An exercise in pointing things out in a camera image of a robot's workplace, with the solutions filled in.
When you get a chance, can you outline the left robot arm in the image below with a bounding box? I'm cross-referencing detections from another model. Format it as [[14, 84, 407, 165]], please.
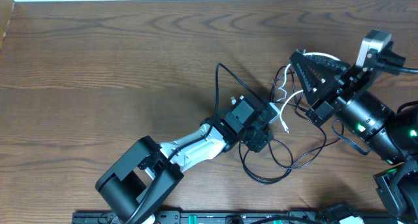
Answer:
[[95, 95, 281, 223]]

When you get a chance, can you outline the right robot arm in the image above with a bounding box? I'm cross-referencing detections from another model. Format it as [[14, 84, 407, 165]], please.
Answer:
[[290, 50, 417, 223]]

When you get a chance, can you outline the left camera black cable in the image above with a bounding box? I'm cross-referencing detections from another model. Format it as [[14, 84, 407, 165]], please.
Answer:
[[123, 62, 272, 224]]

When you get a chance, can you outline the white usb cable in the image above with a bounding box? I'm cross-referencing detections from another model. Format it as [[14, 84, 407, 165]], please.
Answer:
[[276, 52, 341, 134]]

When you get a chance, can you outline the cardboard side panel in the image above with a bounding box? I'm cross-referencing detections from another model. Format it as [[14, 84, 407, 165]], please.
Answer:
[[0, 0, 16, 48]]

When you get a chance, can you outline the black usb cable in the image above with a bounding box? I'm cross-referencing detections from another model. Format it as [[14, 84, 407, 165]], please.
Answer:
[[238, 65, 344, 185]]

